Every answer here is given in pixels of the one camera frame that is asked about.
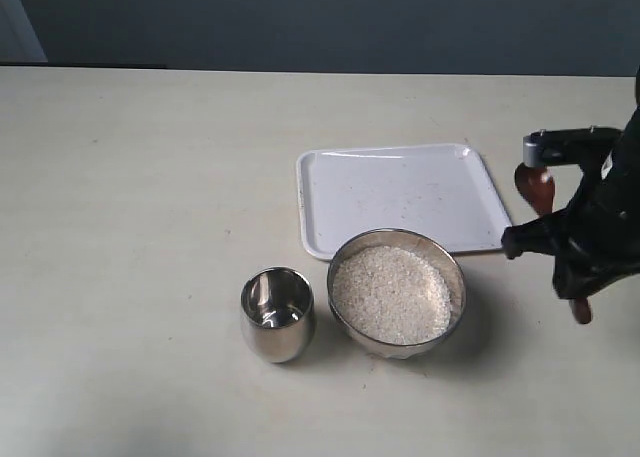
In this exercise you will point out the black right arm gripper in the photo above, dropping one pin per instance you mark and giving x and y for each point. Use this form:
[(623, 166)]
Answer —
[(595, 238)]

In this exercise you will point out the brown wooden spoon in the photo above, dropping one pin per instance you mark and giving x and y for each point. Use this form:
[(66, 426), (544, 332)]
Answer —
[(537, 187)]

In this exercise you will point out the steel bowl of rice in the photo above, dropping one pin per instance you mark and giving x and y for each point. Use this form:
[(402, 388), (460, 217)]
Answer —
[(395, 292)]

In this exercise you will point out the stainless steel cup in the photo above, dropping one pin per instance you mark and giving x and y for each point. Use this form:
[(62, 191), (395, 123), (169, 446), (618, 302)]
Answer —
[(278, 314)]

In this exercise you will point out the white plastic tray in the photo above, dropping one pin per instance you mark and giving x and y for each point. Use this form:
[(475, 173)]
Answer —
[(441, 191)]

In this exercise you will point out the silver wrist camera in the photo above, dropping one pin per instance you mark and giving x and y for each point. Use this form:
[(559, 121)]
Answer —
[(532, 150)]

